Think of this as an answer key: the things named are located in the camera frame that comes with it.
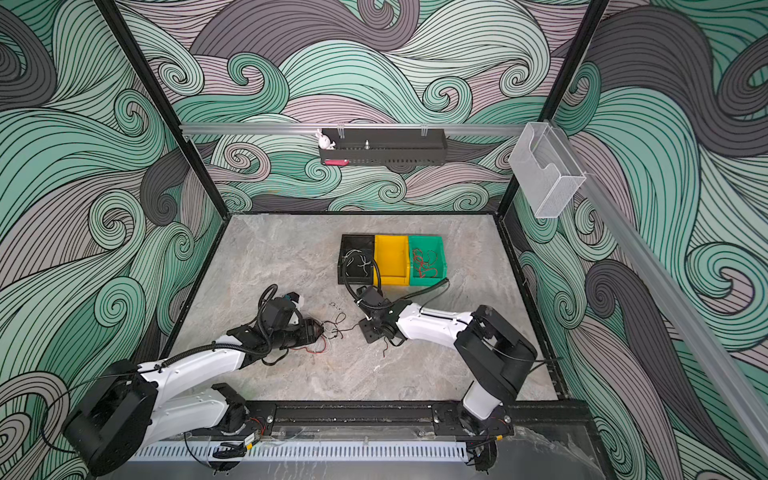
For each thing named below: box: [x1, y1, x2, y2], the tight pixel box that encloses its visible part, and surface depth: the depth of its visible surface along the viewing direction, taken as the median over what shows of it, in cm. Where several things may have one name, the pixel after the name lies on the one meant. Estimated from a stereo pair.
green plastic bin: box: [408, 235, 448, 286], surface depth 105 cm
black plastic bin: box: [338, 234, 375, 285], surface depth 106 cm
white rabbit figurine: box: [316, 128, 336, 150], surface depth 87 cm
